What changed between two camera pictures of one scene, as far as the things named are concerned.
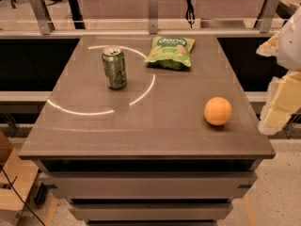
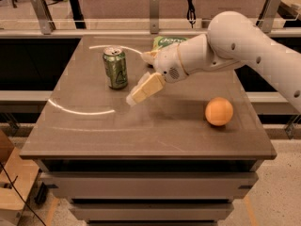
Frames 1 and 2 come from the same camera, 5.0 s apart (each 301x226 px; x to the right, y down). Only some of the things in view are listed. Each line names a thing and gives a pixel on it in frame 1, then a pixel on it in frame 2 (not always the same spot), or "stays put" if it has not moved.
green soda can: x=115 y=66 stays put
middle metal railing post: x=153 y=12 stays put
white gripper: x=290 y=46 to x=167 y=63
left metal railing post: x=44 y=21 stays put
